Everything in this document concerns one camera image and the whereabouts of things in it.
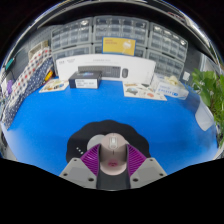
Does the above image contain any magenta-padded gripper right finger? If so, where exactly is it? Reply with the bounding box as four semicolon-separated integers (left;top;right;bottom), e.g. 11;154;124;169
125;143;168;190

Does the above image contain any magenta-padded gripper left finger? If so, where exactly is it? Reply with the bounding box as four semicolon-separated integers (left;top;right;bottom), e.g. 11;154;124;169
59;143;102;190

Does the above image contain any pink beige computer mouse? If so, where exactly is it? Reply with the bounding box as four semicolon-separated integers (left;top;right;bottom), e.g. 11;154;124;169
99;132;129;177

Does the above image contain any black fuzzy mouse pad with eyes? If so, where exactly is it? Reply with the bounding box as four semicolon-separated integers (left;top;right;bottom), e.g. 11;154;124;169
65;119;152;164

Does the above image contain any food sticker sheet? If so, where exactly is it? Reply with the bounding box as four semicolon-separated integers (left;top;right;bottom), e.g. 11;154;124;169
38;78;70;94
122;81;168;102

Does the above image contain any white blue tissue box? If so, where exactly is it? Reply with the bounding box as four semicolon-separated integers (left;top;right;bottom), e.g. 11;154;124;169
149;73;190;101

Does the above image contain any navy polka dot cloth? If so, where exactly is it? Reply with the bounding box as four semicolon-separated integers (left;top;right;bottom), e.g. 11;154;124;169
1;59;54;131

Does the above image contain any small dark box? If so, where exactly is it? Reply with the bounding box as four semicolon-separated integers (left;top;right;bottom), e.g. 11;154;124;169
68;70;103;90

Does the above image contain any yellow red toy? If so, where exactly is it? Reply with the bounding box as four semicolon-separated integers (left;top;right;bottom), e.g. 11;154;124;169
43;69;54;83

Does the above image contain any green potted plant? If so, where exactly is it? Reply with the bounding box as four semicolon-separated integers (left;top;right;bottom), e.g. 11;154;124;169
190;68;224;149

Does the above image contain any white keyboard box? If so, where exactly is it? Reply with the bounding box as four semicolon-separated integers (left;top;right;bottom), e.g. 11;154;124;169
54;53;157;83

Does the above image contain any purple plush toy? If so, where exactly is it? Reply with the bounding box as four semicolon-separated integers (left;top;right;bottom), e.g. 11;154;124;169
6;79;14;95

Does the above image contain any red blue checkered cloth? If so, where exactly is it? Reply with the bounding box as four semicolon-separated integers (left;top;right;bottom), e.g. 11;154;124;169
11;47;52;99

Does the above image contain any white wicker basket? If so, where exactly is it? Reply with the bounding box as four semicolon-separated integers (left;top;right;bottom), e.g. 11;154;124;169
28;40;50;61

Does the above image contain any yellow card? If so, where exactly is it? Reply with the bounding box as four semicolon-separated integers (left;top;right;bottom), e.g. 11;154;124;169
102;36;137;57

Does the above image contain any white wall outlet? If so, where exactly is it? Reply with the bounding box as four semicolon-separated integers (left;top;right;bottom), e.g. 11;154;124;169
182;70;191;82

